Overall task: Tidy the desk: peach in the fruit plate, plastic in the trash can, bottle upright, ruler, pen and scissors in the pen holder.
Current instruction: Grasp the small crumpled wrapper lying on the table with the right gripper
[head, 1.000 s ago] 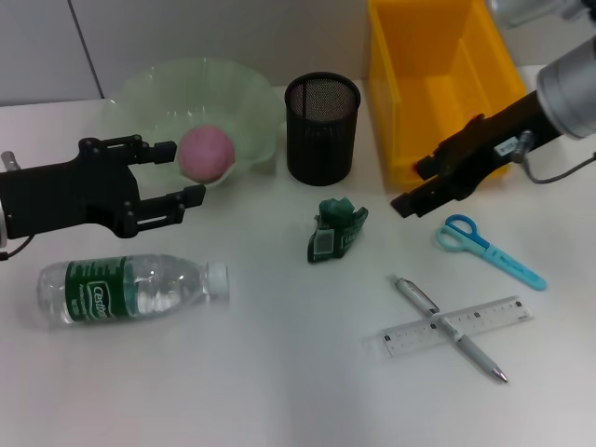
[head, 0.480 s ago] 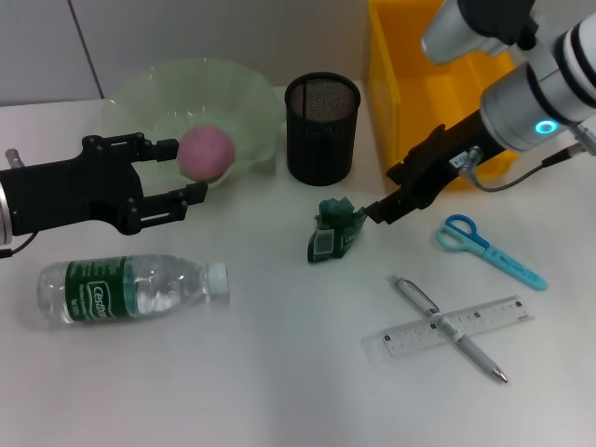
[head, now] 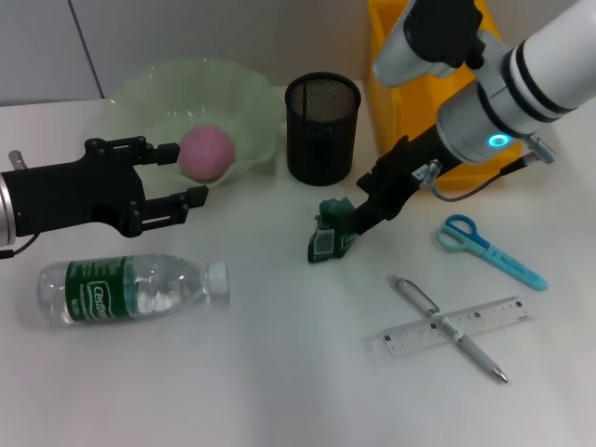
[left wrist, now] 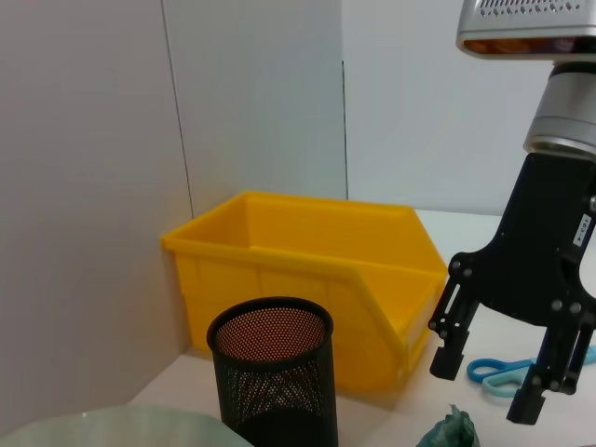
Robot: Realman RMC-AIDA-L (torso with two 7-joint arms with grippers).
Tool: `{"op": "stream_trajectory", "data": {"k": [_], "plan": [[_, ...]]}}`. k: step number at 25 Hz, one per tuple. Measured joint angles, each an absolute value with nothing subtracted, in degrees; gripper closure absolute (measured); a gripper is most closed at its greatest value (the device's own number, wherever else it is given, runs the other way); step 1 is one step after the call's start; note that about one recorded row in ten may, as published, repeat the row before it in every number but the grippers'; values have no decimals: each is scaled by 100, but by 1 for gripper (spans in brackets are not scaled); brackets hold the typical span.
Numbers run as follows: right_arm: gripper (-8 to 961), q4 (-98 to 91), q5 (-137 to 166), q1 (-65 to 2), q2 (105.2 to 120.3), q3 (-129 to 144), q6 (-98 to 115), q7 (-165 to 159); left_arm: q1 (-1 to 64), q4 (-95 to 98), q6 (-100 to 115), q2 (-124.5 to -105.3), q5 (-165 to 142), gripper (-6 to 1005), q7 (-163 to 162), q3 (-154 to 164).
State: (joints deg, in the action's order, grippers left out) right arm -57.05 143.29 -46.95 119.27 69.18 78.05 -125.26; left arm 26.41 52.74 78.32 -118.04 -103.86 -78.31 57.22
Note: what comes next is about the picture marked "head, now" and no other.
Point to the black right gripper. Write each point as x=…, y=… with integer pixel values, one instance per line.
x=400, y=177

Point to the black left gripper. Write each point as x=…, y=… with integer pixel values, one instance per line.
x=70, y=195

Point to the green plastic wrapper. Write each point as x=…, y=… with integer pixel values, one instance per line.
x=326, y=242

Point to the pink peach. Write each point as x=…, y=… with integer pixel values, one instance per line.
x=207, y=153

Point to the clear green-label water bottle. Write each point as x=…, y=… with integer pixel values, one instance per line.
x=116, y=298

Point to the green glass fruit plate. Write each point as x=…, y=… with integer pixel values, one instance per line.
x=153, y=102

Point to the black mesh pen holder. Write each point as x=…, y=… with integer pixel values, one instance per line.
x=321, y=139

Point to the silver grey pen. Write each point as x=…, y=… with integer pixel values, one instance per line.
x=419, y=298

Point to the blue scissors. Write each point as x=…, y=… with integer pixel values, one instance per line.
x=503, y=258

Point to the transparent plastic ruler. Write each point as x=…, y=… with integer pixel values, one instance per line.
x=489, y=316

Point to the yellow plastic bin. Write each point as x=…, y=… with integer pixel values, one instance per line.
x=386, y=93

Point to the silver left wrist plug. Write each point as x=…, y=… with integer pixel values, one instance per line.
x=16, y=159

